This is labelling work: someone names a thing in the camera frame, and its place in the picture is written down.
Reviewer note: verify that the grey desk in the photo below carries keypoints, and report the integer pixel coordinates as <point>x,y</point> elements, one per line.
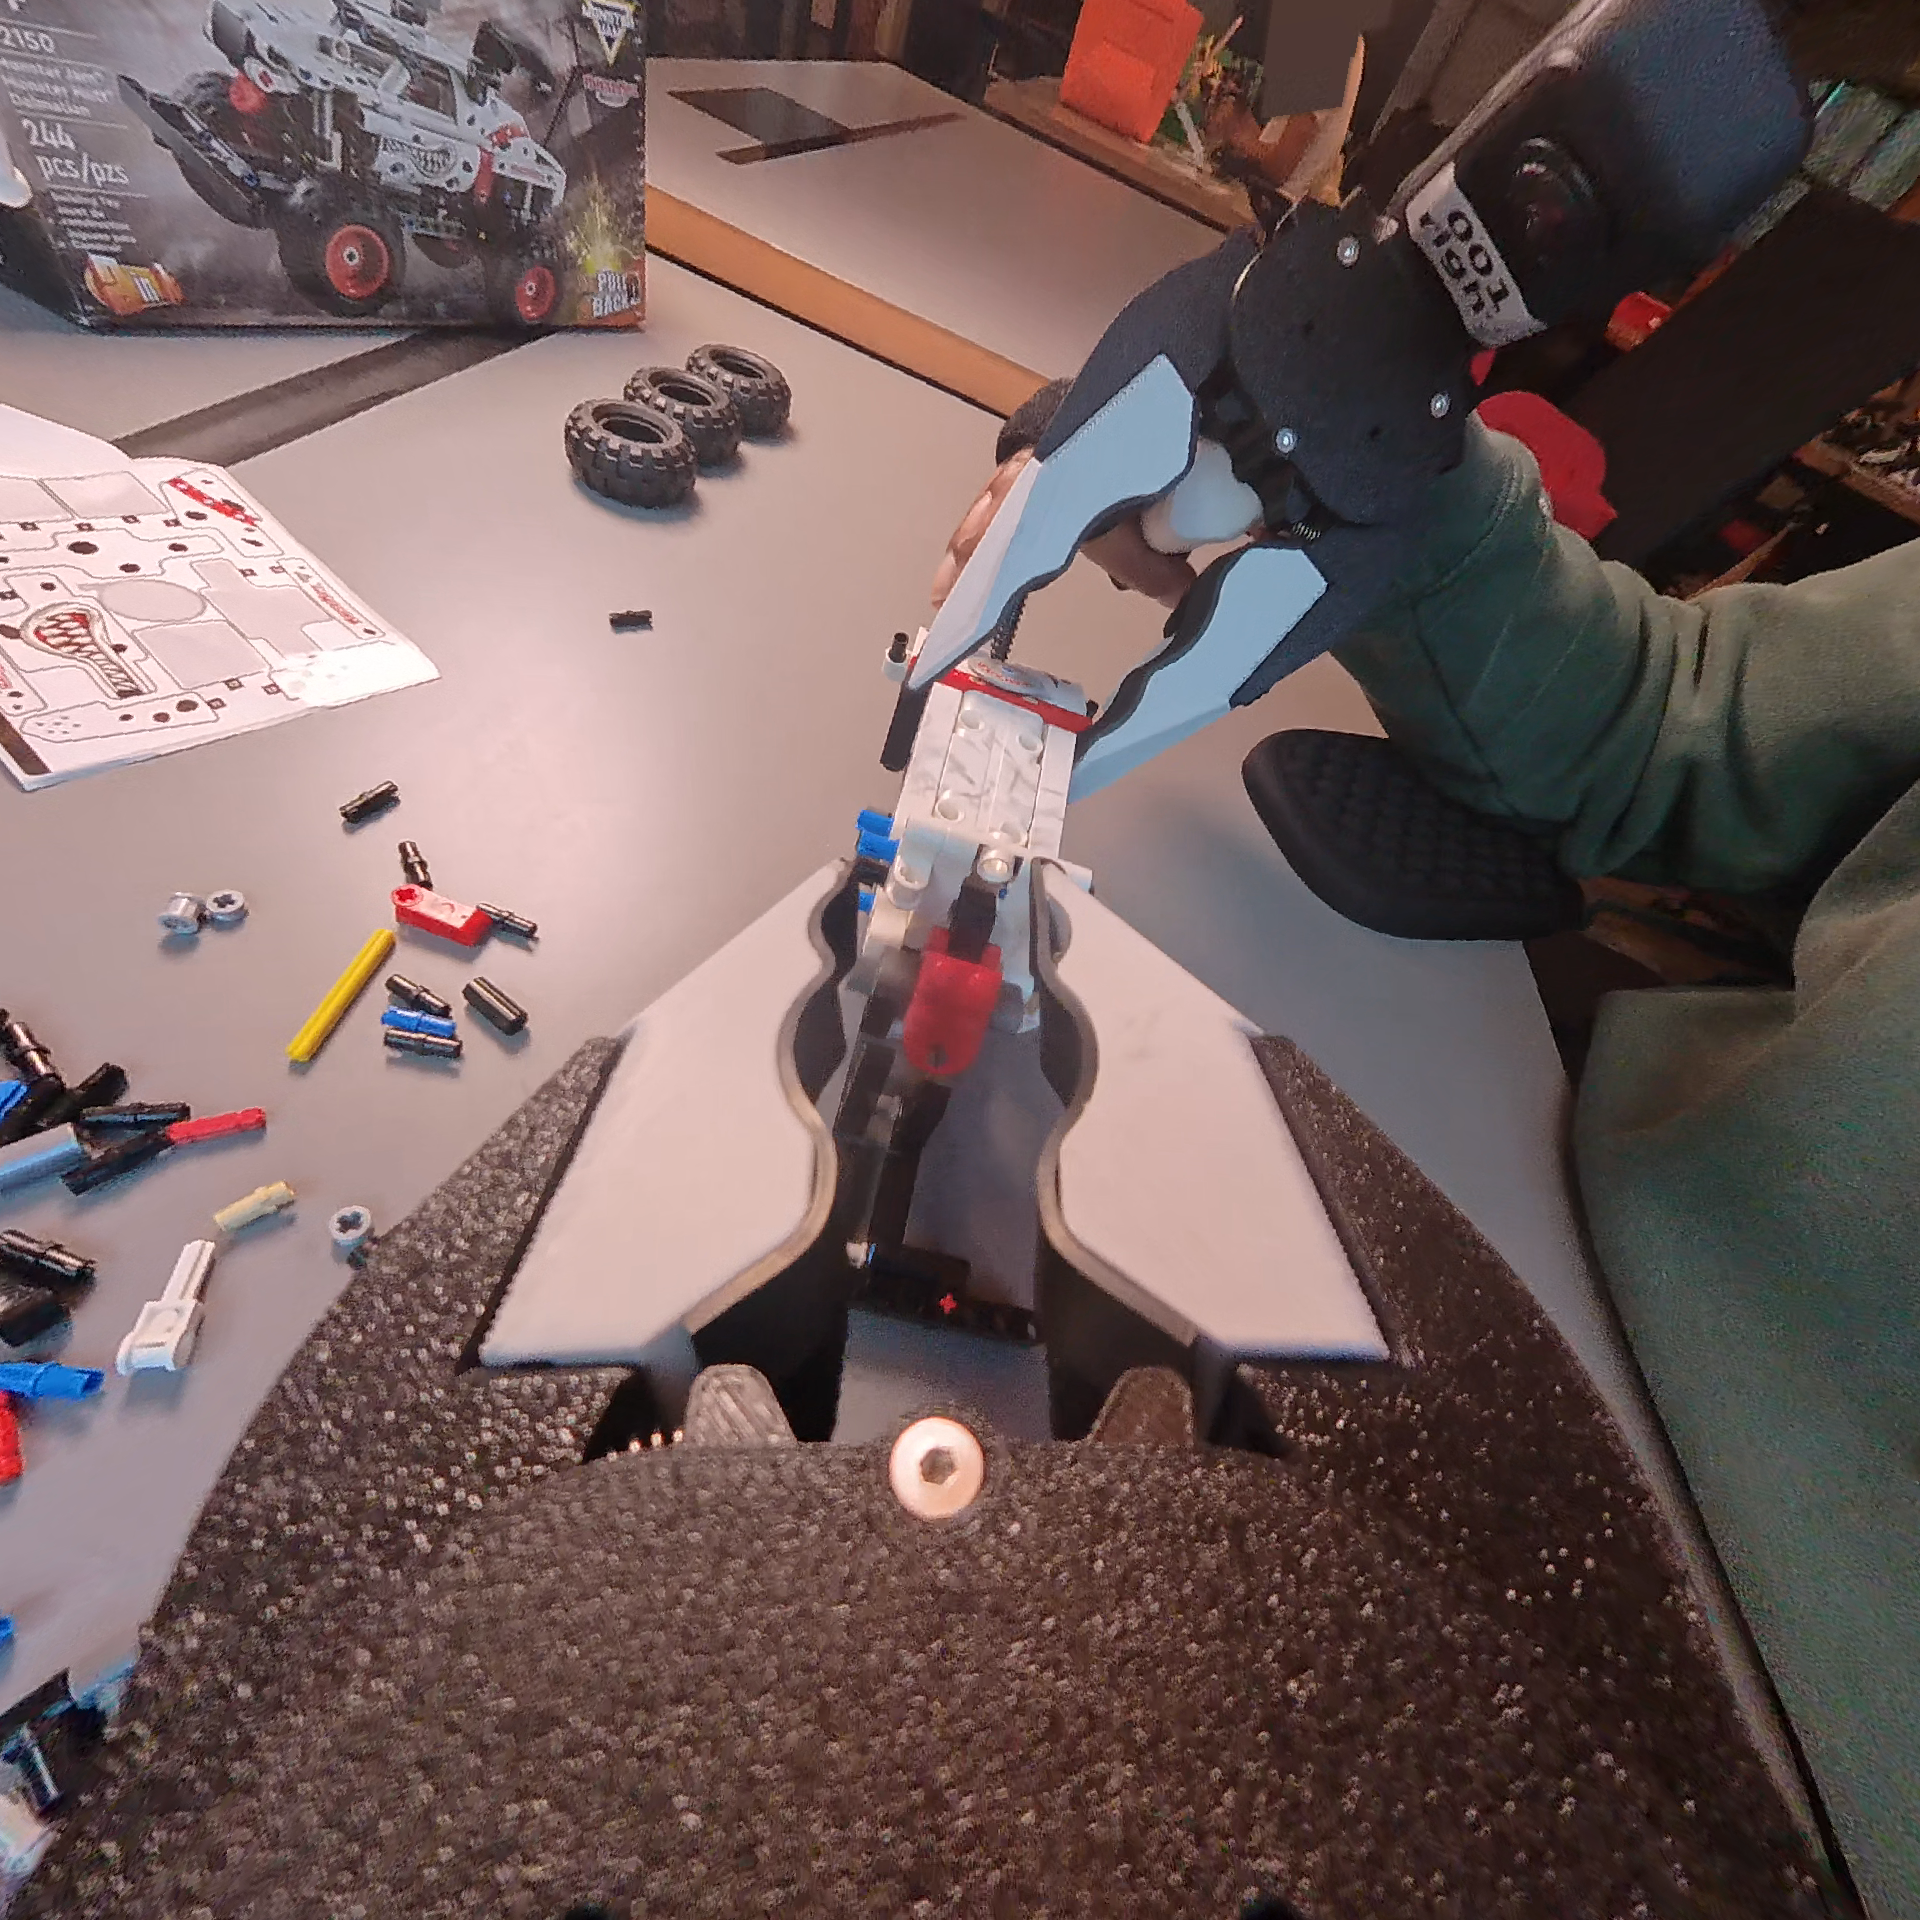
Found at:
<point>662,779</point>

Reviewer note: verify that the orange box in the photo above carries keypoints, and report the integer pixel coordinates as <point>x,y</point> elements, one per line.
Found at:
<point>1135,67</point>

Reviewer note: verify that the toy truck set box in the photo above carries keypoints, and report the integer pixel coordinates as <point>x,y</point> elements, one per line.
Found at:
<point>333,150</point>

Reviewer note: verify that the pile of small toy pieces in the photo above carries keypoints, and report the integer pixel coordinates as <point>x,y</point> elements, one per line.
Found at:
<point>173,1313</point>

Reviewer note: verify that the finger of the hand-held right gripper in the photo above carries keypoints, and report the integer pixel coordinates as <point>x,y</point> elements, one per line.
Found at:
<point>1231,644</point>
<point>1065,510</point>

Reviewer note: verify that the person's clothed body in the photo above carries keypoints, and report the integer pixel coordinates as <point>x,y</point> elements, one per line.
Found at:
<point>1772,1352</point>

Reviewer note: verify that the sticker sheet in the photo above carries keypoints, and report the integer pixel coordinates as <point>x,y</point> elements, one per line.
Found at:
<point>181,601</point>

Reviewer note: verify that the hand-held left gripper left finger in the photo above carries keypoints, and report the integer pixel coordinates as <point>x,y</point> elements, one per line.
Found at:
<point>662,1201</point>

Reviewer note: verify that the black toy tyre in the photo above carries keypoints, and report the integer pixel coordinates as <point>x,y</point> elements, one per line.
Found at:
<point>741,385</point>
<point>631,451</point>
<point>688,412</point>

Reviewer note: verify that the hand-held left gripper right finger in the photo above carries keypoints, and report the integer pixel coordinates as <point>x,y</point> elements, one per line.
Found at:
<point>1216,1201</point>

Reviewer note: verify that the wood-edged table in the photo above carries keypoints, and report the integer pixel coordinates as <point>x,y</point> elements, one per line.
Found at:
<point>990,240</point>

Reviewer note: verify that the white black toy truck model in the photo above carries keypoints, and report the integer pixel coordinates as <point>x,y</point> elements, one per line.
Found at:
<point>990,779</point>

